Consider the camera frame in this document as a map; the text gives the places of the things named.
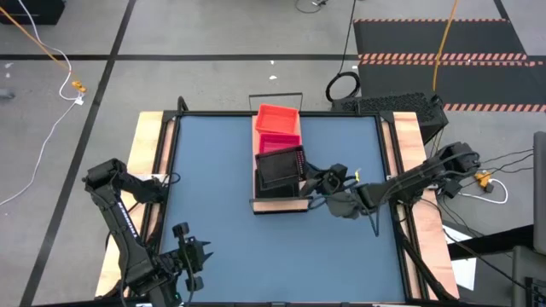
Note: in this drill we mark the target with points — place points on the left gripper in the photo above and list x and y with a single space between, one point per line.
189 258

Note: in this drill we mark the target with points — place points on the black metal table frame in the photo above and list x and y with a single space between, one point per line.
213 114

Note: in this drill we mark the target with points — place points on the black perforated metal case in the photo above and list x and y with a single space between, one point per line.
384 103

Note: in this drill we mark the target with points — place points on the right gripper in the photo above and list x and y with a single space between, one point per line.
337 181

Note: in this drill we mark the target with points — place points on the wooden shelf with black frame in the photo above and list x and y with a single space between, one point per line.
277 206

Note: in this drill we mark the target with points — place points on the red plastic slotted basket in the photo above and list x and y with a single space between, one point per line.
277 143

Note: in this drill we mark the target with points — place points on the orange power strip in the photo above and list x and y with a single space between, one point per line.
484 179

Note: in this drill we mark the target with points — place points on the white paper sheet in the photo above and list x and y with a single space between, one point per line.
465 273

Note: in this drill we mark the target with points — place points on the black box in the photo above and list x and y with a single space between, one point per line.
30 10

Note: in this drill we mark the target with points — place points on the black floor mat orange stripes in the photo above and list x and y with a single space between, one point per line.
405 79
426 38

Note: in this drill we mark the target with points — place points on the small grey object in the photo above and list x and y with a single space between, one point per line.
6 94

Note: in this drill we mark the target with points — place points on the black power adapter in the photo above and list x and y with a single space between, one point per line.
452 189

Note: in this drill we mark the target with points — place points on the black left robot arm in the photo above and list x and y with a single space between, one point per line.
123 230

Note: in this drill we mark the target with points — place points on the orange plastic slotted basket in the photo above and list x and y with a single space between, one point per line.
277 119

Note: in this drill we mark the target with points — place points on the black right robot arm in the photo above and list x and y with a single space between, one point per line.
409 181

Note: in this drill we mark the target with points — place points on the grey furniture piece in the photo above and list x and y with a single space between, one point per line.
529 264

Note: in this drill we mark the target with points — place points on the light wooden side board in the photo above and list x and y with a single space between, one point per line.
149 136
407 136

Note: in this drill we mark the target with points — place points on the black angled panel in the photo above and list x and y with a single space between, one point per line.
490 243

